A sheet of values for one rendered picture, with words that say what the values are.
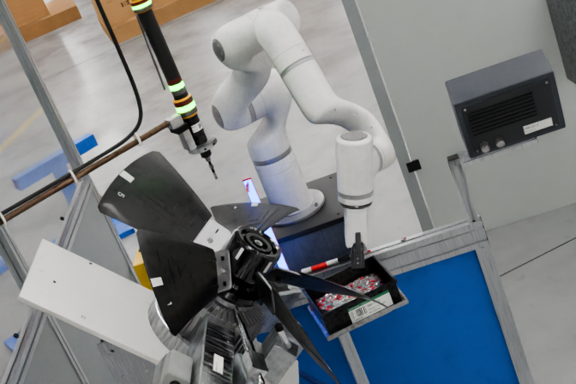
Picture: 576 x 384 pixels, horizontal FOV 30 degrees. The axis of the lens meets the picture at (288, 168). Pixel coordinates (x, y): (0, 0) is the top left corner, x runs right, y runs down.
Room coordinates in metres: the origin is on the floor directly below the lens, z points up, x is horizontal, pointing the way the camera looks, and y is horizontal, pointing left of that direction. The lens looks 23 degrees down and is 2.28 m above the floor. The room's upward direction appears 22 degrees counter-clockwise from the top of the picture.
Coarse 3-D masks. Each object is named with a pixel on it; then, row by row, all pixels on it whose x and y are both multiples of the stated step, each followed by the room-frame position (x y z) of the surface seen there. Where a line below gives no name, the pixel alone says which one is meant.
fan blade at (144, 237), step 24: (144, 240) 1.99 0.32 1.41; (168, 240) 2.03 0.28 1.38; (144, 264) 1.94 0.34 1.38; (168, 264) 1.98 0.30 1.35; (192, 264) 2.03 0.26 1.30; (168, 288) 1.94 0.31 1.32; (192, 288) 2.00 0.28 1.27; (216, 288) 2.06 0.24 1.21; (168, 312) 1.90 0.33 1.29; (192, 312) 1.97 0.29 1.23
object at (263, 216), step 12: (228, 204) 2.53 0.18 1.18; (240, 204) 2.52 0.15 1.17; (264, 204) 2.51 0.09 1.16; (276, 204) 2.51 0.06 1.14; (216, 216) 2.47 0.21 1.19; (228, 216) 2.46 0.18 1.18; (240, 216) 2.44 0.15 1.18; (252, 216) 2.41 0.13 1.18; (264, 216) 2.40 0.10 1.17; (276, 216) 2.40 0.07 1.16; (228, 228) 2.39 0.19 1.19; (264, 228) 2.31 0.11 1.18
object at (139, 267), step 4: (136, 252) 2.71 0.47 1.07; (140, 252) 2.70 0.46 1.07; (136, 256) 2.68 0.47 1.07; (140, 256) 2.67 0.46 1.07; (136, 260) 2.66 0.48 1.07; (140, 260) 2.65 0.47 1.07; (136, 264) 2.64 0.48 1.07; (140, 264) 2.63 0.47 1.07; (136, 268) 2.63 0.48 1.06; (140, 268) 2.63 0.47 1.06; (144, 268) 2.63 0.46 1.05; (136, 272) 2.63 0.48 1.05; (140, 272) 2.63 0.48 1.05; (144, 272) 2.63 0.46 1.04; (140, 276) 2.63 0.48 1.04; (144, 276) 2.63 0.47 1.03; (140, 280) 2.64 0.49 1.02; (144, 280) 2.63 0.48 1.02; (148, 280) 2.63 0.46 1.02; (144, 284) 2.63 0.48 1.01; (148, 284) 2.63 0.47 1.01; (148, 288) 2.63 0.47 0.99
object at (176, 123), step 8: (168, 120) 2.25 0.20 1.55; (176, 120) 2.24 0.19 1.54; (168, 128) 2.26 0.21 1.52; (176, 128) 2.24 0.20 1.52; (184, 128) 2.24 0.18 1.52; (184, 136) 2.25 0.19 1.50; (208, 136) 2.29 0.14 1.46; (184, 144) 2.26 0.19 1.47; (192, 144) 2.25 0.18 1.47; (208, 144) 2.25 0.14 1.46; (192, 152) 2.25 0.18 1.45; (200, 152) 2.24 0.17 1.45
